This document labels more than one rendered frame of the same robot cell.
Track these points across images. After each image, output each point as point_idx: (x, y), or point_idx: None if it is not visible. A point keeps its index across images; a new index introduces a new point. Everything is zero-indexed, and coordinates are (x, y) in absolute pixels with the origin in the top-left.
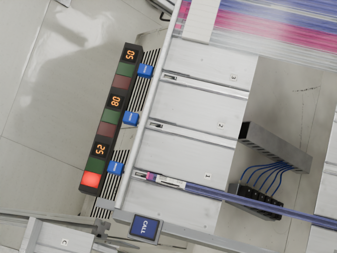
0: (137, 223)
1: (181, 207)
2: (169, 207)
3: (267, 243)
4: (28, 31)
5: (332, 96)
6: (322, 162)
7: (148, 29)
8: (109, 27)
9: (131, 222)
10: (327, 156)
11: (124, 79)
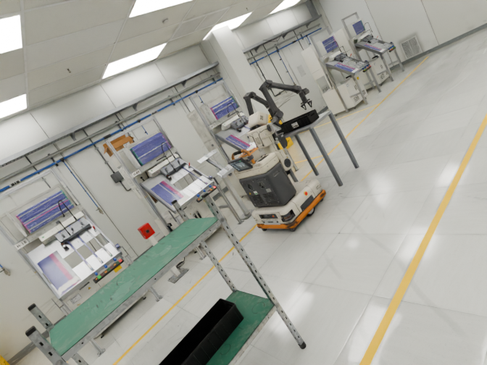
0: (211, 177)
1: (204, 179)
2: (206, 179)
3: None
4: (214, 248)
5: (166, 214)
6: None
7: (188, 258)
8: (197, 255)
9: (211, 178)
10: (182, 177)
11: None
